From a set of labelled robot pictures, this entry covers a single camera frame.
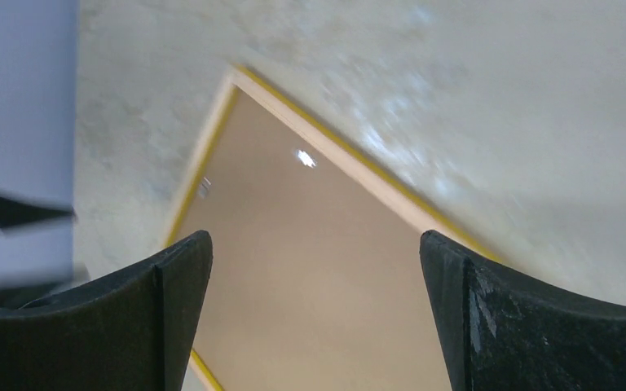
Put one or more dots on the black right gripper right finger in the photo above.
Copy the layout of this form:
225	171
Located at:
500	329

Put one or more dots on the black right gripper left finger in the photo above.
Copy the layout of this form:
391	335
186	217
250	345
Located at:
132	329

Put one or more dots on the yellow wooden picture frame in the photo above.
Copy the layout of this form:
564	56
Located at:
345	156

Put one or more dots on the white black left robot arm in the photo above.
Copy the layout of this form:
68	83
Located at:
35	250

